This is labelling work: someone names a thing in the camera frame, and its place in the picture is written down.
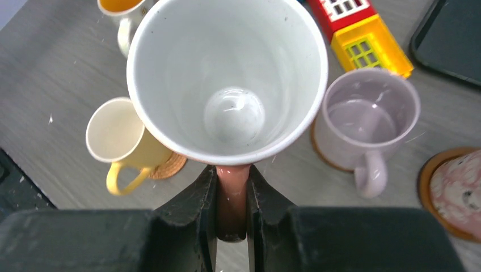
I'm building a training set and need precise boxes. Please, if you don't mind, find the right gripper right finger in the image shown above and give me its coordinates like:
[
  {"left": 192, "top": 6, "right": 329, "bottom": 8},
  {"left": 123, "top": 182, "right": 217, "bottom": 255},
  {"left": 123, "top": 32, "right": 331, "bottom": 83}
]
[{"left": 247, "top": 167, "right": 465, "bottom": 271}]

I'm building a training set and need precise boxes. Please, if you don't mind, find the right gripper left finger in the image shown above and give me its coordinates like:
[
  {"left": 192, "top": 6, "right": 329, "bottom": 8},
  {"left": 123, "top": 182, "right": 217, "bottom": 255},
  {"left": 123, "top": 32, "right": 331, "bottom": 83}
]
[{"left": 1, "top": 165, "right": 217, "bottom": 271}]

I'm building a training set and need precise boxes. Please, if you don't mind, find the woven coaster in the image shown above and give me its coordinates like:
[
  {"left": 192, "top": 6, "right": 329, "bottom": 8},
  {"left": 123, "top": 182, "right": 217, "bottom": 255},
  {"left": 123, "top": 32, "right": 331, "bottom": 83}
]
[{"left": 148, "top": 152, "right": 187, "bottom": 180}]

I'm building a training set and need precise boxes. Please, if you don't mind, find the yellow mug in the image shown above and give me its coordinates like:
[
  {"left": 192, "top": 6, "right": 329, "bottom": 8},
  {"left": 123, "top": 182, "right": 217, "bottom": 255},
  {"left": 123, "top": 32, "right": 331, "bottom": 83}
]
[{"left": 85, "top": 97, "right": 173, "bottom": 196}]

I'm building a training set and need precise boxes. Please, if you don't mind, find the ridged wooden coaster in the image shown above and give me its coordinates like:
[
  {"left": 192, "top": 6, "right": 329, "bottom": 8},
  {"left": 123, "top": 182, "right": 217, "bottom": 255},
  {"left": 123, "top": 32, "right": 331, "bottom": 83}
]
[
  {"left": 417, "top": 147, "right": 480, "bottom": 243},
  {"left": 310, "top": 118, "right": 354, "bottom": 173}
]

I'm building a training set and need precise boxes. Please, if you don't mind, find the grey mug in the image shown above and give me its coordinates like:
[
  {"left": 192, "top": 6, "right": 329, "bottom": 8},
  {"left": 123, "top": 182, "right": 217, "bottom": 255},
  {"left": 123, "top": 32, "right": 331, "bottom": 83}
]
[{"left": 315, "top": 68, "right": 421, "bottom": 198}]

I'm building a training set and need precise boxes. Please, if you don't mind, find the pink mug white inside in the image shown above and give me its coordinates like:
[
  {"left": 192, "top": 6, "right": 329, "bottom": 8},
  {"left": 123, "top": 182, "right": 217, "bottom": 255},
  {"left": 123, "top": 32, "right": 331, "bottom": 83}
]
[{"left": 126, "top": 1, "right": 328, "bottom": 243}]

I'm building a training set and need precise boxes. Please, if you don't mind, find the patterned mug orange inside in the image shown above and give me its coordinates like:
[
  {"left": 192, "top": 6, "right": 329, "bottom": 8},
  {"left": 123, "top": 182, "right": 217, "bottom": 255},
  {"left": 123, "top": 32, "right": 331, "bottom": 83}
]
[{"left": 97, "top": 0, "right": 157, "bottom": 58}]

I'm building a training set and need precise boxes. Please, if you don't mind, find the toy block house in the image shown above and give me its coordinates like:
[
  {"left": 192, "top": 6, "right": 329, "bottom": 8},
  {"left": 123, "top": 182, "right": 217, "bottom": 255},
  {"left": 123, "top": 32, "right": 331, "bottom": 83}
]
[{"left": 307, "top": 0, "right": 414, "bottom": 78}]

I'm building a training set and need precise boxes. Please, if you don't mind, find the black tray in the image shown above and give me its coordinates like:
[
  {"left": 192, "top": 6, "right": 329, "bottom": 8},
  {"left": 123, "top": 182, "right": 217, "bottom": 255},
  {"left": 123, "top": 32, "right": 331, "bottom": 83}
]
[{"left": 410, "top": 0, "right": 480, "bottom": 90}]

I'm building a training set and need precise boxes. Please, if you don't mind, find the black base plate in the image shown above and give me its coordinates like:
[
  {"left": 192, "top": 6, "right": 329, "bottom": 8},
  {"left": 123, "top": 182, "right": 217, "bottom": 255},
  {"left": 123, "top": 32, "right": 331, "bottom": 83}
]
[{"left": 1, "top": 150, "right": 56, "bottom": 220}]

